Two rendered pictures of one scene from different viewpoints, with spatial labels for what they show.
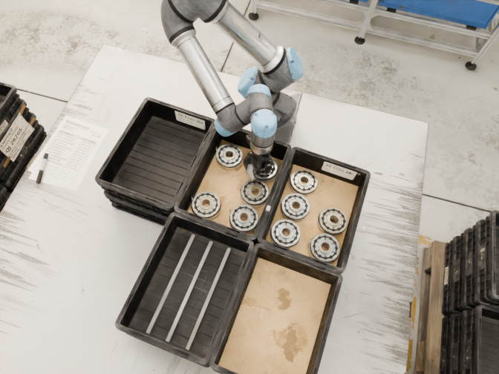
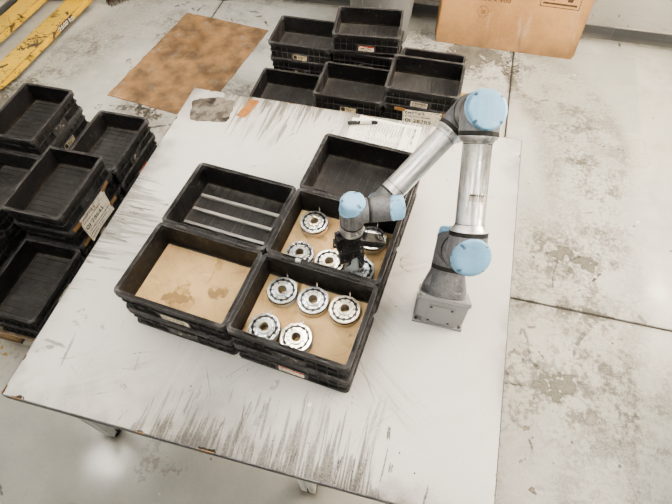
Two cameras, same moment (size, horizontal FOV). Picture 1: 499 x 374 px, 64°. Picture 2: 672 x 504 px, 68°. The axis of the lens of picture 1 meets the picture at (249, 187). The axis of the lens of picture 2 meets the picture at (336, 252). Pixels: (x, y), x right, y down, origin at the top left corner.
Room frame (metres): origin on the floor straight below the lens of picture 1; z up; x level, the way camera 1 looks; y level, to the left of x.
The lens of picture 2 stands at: (0.76, -0.95, 2.32)
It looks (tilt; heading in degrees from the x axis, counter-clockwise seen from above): 56 degrees down; 95
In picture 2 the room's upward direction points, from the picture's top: 2 degrees counter-clockwise
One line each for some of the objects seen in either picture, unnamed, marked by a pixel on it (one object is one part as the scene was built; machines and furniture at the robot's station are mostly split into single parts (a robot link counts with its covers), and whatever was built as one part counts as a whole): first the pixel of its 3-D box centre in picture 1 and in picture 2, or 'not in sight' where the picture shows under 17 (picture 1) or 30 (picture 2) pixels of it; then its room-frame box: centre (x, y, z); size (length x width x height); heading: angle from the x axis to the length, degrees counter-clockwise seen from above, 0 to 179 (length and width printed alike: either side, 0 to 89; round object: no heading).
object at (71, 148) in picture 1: (68, 151); (383, 136); (0.83, 0.77, 0.70); 0.33 x 0.23 x 0.01; 169
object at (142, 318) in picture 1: (189, 286); (233, 214); (0.28, 0.16, 0.87); 0.40 x 0.30 x 0.11; 164
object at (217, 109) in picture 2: not in sight; (210, 108); (0.00, 0.92, 0.71); 0.22 x 0.19 x 0.01; 169
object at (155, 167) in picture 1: (160, 157); (362, 182); (0.75, 0.34, 0.87); 0.40 x 0.30 x 0.11; 164
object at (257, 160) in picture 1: (261, 156); (349, 243); (0.72, -0.03, 0.99); 0.09 x 0.08 x 0.12; 25
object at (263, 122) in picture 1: (263, 128); (353, 211); (0.73, -0.03, 1.15); 0.09 x 0.08 x 0.11; 10
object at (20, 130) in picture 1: (16, 136); (420, 122); (1.05, 1.21, 0.41); 0.31 x 0.02 x 0.16; 169
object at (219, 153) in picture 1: (229, 155); (372, 237); (0.79, 0.09, 0.86); 0.10 x 0.10 x 0.01
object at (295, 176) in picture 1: (304, 181); (344, 309); (0.71, -0.20, 0.86); 0.10 x 0.10 x 0.01
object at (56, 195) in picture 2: not in sight; (74, 211); (-0.68, 0.52, 0.37); 0.40 x 0.30 x 0.45; 79
